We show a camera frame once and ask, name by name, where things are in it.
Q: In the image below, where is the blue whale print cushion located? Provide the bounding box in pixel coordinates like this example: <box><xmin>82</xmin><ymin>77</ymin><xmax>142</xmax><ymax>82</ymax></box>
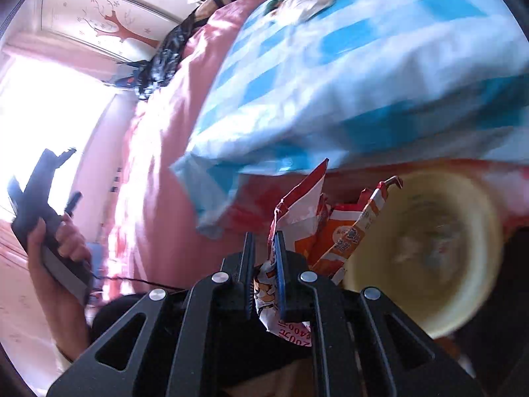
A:
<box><xmin>111</xmin><ymin>64</ymin><xmax>143</xmax><ymax>90</ymax></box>

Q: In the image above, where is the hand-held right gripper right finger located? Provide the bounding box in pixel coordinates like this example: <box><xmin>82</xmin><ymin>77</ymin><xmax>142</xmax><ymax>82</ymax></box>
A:
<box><xmin>273</xmin><ymin>231</ymin><xmax>484</xmax><ymax>397</ymax></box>

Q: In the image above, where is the white wardrobe with tree print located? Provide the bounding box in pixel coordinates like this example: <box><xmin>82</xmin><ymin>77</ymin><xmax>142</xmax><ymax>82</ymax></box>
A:
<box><xmin>39</xmin><ymin>0</ymin><xmax>186</xmax><ymax>50</ymax></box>

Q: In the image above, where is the person's left forearm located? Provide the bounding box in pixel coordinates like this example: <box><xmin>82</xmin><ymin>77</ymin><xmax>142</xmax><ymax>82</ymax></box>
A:
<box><xmin>31</xmin><ymin>298</ymin><xmax>94</xmax><ymax>365</ymax></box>

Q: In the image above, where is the window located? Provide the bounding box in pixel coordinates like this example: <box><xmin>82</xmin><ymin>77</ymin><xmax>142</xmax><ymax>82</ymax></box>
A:
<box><xmin>0</xmin><ymin>50</ymin><xmax>118</xmax><ymax>216</ymax></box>

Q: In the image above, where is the black cable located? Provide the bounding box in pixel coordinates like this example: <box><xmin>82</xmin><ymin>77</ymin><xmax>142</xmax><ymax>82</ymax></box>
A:
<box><xmin>90</xmin><ymin>274</ymin><xmax>187</xmax><ymax>291</ymax></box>

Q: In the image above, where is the black shiny jacket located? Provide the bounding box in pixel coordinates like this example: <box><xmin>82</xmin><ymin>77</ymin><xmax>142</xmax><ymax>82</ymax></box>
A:
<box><xmin>118</xmin><ymin>17</ymin><xmax>199</xmax><ymax>100</ymax></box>

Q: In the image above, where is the red white snack bag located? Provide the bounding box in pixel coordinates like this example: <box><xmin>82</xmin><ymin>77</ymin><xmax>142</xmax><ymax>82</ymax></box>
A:
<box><xmin>253</xmin><ymin>158</ymin><xmax>331</xmax><ymax>346</ymax></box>

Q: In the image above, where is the pink blanket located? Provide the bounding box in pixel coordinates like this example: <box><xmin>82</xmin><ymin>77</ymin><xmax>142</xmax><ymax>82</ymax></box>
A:
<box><xmin>103</xmin><ymin>0</ymin><xmax>269</xmax><ymax>298</ymax></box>

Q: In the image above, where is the blue white checked tablecloth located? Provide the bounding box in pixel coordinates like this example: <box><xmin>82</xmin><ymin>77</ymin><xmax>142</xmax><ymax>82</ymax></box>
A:
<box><xmin>171</xmin><ymin>0</ymin><xmax>529</xmax><ymax>238</ymax></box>

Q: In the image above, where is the yellow bin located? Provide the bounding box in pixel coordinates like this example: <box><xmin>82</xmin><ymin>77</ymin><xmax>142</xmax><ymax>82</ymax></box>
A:
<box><xmin>341</xmin><ymin>169</ymin><xmax>505</xmax><ymax>340</ymax></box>

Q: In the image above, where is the orange snack wrapper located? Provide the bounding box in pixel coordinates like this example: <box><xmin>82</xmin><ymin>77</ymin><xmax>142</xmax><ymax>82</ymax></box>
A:
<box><xmin>310</xmin><ymin>176</ymin><xmax>403</xmax><ymax>286</ymax></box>

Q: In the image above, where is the person's left hand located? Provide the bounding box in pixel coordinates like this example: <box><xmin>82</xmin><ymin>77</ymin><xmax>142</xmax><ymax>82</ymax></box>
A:
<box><xmin>27</xmin><ymin>213</ymin><xmax>94</xmax><ymax>320</ymax></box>

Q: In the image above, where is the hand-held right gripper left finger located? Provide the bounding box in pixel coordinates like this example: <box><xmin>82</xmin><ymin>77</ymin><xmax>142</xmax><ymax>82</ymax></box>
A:
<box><xmin>46</xmin><ymin>232</ymin><xmax>256</xmax><ymax>397</ymax></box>

